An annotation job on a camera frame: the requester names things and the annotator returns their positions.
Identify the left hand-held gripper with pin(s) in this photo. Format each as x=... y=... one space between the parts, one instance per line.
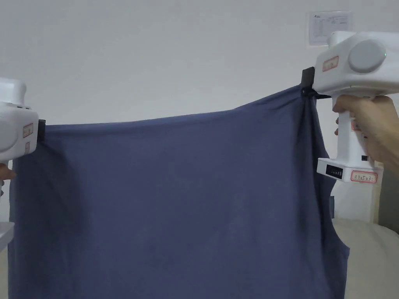
x=15 y=130

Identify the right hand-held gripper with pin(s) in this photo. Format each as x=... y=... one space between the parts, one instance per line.
x=339 y=74

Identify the dark blue shirt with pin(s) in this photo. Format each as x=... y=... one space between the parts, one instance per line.
x=174 y=202

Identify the person's left hand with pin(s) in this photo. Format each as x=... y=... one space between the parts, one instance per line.
x=6 y=173

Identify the person's right hand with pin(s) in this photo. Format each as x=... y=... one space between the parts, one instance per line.
x=377 y=127

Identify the white paper notice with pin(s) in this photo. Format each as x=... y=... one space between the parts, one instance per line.
x=324 y=28

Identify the bed with beige sheet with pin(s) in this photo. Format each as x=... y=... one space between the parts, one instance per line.
x=371 y=258

